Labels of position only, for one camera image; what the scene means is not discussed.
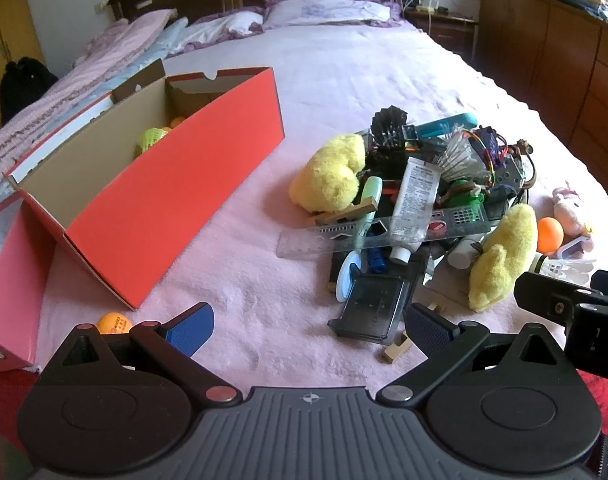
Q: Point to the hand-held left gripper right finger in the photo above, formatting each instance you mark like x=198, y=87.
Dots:
x=426, y=327

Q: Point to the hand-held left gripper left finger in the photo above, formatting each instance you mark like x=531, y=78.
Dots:
x=191, y=327

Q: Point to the light blue disc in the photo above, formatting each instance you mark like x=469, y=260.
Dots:
x=345, y=280

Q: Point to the red cardboard box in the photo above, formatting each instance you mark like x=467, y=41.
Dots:
x=159, y=200

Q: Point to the transparent ruler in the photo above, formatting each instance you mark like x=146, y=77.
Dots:
x=324, y=240

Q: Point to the small wooden block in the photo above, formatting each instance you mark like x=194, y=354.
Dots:
x=394, y=350

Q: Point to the slim yellow plush toy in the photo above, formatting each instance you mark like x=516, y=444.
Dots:
x=504, y=255

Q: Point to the orange ping pong ball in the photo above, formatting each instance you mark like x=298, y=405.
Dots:
x=550, y=234
x=113, y=324
x=177, y=122

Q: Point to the pink plush rabbit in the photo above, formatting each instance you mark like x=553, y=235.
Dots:
x=571, y=212

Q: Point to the small white bottle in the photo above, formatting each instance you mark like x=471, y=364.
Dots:
x=461, y=254

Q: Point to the blue marker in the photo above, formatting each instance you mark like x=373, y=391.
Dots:
x=377, y=261

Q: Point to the green toy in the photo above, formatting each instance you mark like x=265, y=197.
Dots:
x=469, y=202

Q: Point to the grey metal plug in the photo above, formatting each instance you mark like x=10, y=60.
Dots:
x=510, y=172

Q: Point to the white cream tube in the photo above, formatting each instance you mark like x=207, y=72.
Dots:
x=416, y=200

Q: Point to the pale green cylinder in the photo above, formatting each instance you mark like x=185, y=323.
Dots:
x=371, y=190

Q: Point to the clear white shuttlecock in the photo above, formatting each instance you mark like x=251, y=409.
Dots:
x=459, y=157

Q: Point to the large yellow plush toy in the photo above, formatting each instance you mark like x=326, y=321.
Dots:
x=329, y=170

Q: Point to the pink box lid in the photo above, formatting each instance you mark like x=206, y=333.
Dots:
x=9, y=285

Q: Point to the yellow green shuttlecock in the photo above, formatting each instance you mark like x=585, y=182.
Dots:
x=151, y=140

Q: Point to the teal tube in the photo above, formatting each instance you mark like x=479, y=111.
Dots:
x=449, y=124

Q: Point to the red blanket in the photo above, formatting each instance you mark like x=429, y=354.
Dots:
x=4, y=410

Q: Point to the black shuttlecock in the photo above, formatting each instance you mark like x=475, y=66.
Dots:
x=391, y=125

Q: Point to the wooden cabinet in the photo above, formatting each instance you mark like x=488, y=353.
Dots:
x=544, y=50

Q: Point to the pink quilt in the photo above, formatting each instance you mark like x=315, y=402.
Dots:
x=59, y=95

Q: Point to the wooden nightstand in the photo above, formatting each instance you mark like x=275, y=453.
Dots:
x=446, y=30

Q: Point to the light blue blanket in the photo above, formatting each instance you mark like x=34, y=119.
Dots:
x=166, y=40

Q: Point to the black bag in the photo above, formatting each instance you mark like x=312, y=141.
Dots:
x=26, y=90

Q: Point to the white purple pillow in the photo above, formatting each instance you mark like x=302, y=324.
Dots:
x=329, y=10
x=224, y=27

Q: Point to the white power strip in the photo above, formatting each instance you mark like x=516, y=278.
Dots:
x=429, y=8

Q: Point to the yellow wooden wardrobe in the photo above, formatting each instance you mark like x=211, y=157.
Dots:
x=9, y=20

